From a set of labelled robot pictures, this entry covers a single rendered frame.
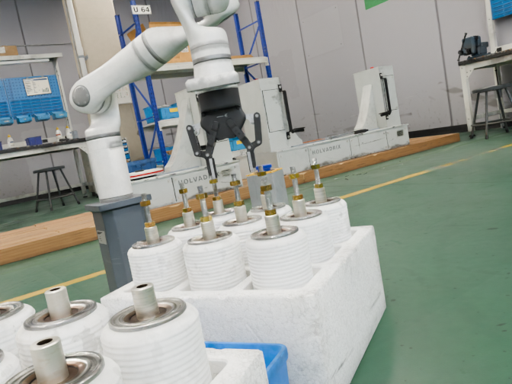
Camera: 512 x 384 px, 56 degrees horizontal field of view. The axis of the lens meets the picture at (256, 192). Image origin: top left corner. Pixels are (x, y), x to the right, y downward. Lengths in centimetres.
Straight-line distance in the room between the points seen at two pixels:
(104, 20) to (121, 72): 635
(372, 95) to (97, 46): 433
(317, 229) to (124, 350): 44
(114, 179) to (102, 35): 627
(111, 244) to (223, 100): 62
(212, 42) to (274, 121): 272
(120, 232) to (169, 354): 89
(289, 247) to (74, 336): 32
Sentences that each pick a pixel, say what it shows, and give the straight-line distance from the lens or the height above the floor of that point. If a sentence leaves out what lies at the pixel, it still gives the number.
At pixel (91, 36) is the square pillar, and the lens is 749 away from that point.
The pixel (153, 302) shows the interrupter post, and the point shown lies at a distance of 48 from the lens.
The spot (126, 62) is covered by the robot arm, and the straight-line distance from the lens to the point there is 128.
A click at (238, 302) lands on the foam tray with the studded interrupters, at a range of 72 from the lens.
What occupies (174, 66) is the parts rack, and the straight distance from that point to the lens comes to 614.
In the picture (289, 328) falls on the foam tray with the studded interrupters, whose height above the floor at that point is 13.
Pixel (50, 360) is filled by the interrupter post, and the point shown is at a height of 27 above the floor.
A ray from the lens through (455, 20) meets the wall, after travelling 632.
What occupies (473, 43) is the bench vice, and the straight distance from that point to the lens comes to 524.
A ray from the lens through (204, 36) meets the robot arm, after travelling 87.
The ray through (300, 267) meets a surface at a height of 20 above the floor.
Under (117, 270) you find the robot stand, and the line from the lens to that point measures 135.
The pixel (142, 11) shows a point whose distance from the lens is 616.
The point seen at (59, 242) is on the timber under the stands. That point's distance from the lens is 276.
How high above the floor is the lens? 40
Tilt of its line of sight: 7 degrees down
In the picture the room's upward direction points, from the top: 10 degrees counter-clockwise
